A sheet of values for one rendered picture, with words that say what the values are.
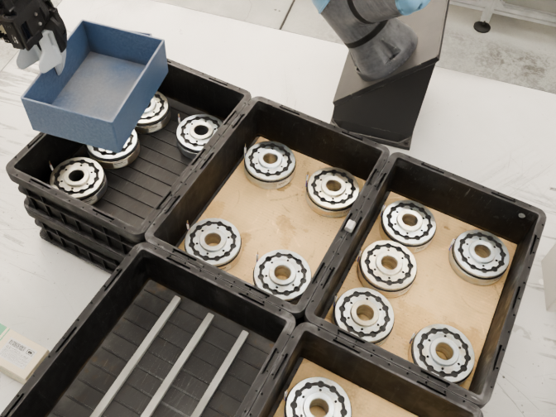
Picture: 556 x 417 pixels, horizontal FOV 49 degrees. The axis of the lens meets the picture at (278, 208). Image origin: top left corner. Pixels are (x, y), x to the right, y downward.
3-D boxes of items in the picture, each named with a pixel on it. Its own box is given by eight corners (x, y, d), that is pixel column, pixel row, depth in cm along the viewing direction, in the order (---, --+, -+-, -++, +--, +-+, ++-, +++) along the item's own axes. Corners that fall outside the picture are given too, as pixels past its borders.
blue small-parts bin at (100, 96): (89, 50, 107) (81, 18, 102) (169, 71, 106) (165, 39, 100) (31, 130, 96) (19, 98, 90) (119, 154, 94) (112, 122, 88)
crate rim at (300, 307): (255, 102, 124) (255, 93, 122) (390, 156, 117) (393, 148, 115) (141, 246, 103) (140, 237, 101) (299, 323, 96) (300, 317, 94)
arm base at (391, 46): (372, 42, 145) (349, 11, 140) (426, 23, 134) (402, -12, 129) (351, 88, 138) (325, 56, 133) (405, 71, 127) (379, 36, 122)
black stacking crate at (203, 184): (254, 134, 132) (255, 96, 123) (380, 187, 125) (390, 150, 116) (150, 273, 111) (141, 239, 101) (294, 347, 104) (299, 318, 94)
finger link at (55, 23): (43, 50, 94) (19, 2, 87) (49, 44, 95) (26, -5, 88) (69, 55, 92) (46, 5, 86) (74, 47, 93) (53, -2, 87)
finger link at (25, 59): (22, 88, 96) (-2, 40, 89) (42, 64, 99) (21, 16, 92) (39, 92, 95) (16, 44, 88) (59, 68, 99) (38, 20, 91)
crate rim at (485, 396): (390, 156, 117) (393, 148, 115) (544, 219, 110) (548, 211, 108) (299, 323, 96) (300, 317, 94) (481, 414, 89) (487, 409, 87)
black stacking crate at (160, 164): (140, 86, 139) (132, 46, 130) (253, 133, 132) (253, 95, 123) (21, 208, 118) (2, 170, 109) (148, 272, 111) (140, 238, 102)
